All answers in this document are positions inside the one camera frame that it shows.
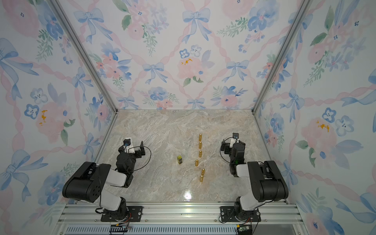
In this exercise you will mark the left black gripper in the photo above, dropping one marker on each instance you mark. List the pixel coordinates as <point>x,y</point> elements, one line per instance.
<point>137,150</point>

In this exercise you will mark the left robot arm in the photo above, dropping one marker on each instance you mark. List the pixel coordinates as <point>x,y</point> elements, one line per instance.
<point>89,181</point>

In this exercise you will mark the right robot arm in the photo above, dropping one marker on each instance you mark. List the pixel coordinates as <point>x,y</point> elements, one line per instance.
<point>266,180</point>

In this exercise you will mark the small yellow green box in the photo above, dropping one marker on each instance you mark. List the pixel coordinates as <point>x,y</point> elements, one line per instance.
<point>179,159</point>

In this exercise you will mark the green circuit board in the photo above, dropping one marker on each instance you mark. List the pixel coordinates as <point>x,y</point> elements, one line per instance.
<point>244,230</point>

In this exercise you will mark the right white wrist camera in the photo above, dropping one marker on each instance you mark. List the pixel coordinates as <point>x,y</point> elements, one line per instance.
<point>234,139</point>

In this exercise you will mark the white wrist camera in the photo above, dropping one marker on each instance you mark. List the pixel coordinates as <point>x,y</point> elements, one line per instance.
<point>234,139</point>
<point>128,146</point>

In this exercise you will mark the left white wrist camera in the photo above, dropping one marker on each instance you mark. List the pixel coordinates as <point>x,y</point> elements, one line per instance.
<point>128,146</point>

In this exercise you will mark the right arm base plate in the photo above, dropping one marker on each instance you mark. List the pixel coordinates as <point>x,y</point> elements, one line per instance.
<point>231,214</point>

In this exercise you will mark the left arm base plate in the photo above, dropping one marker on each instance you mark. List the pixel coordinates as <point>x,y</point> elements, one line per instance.
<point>127,214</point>

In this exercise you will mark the black connector with wires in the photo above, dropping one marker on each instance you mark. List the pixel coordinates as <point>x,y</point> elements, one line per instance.
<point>118,229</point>

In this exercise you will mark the aluminium front rail frame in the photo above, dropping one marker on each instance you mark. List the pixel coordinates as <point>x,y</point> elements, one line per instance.
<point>182,218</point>

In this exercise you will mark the left aluminium corner post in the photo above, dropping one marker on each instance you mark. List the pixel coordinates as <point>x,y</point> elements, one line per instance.
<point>61,15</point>

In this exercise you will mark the aluminium corner post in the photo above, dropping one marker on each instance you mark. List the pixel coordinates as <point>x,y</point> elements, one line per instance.
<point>301,13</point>
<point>61,15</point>

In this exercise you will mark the right aluminium corner post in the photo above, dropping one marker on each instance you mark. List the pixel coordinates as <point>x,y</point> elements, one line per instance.
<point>301,13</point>

